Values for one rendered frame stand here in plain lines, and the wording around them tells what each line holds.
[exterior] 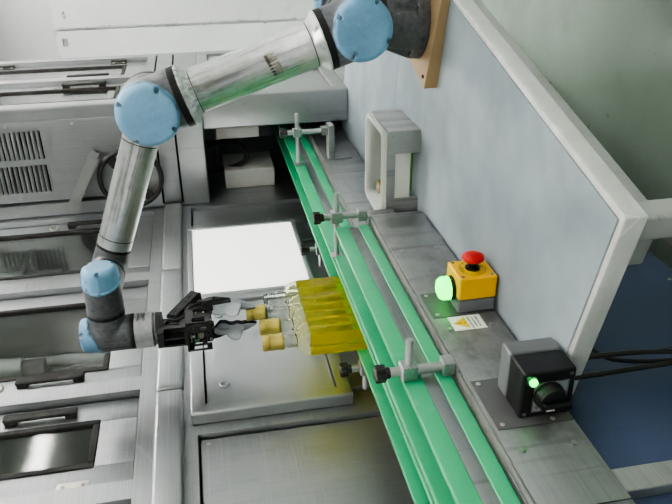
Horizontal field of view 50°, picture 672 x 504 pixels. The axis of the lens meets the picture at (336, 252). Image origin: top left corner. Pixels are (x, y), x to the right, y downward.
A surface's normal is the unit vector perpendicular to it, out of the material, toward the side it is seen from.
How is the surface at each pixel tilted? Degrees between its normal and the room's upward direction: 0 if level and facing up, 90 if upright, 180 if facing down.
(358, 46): 97
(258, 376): 90
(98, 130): 90
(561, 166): 0
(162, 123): 82
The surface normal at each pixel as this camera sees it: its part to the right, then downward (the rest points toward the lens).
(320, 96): 0.19, 0.45
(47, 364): -0.01, -0.89
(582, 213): -0.98, 0.10
